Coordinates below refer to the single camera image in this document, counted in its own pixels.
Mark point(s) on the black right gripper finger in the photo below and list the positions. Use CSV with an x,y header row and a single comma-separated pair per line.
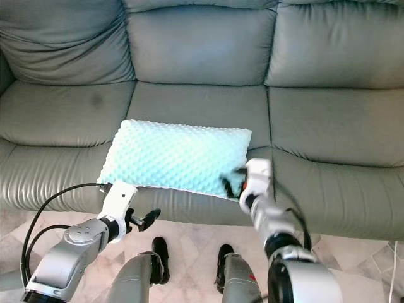
x,y
228,185

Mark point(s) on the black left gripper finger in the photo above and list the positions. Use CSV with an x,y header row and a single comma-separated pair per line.
x,y
151,219

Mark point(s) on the teal dotted pillow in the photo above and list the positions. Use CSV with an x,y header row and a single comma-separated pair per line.
x,y
170,158

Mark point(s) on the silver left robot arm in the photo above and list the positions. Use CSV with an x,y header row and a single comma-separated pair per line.
x,y
66,265

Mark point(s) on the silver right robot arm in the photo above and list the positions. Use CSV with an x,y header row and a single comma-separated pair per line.
x,y
309,284

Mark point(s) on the grey-green leather sofa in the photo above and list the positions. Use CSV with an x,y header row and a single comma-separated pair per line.
x,y
202,44

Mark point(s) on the black left robot foot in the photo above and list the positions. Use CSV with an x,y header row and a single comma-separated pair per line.
x,y
161,259

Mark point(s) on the black robot foot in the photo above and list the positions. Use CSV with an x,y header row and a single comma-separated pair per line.
x,y
161,259
223,268

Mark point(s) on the silver left robot leg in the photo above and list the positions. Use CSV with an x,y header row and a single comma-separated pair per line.
x,y
132,281

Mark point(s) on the silver robot leg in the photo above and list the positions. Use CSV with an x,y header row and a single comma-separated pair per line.
x,y
243,284
132,281

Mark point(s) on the black right robot foot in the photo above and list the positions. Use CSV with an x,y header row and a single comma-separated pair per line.
x,y
223,268

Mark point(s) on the silver right robot leg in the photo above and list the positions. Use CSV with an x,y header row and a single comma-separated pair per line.
x,y
243,284

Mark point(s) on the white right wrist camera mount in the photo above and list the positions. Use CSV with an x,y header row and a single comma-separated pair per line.
x,y
259,177

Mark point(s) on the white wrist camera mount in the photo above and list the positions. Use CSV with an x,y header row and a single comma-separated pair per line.
x,y
259,177
118,201

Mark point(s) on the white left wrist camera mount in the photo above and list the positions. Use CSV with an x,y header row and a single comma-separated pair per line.
x,y
118,201

